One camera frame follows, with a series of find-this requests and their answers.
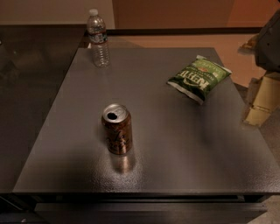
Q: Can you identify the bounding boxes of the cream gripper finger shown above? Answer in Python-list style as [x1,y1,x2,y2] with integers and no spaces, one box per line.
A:
[243,72,280,126]

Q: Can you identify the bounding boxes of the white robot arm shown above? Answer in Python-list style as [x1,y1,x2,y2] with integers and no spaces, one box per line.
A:
[243,10,280,126]

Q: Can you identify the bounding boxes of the orange soda can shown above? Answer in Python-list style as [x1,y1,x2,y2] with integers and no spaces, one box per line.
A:
[101,103,133,155]

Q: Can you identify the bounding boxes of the clear plastic water bottle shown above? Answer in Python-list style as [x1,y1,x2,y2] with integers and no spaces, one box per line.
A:
[87,9,110,67]

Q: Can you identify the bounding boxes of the green chip bag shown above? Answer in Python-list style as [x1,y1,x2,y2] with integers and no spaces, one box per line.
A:
[167,55,232,104]

